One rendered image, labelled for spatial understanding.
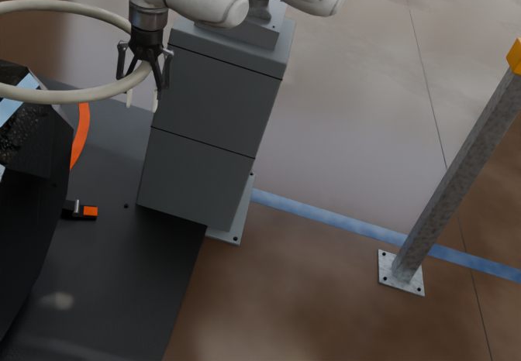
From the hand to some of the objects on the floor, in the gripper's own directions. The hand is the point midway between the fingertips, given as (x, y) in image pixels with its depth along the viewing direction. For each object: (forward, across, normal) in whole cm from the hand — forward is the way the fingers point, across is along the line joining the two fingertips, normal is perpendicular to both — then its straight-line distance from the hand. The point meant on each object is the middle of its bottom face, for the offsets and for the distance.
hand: (142, 97), depth 148 cm
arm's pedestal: (+85, -12, -66) cm, 108 cm away
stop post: (+93, -106, -47) cm, 148 cm away
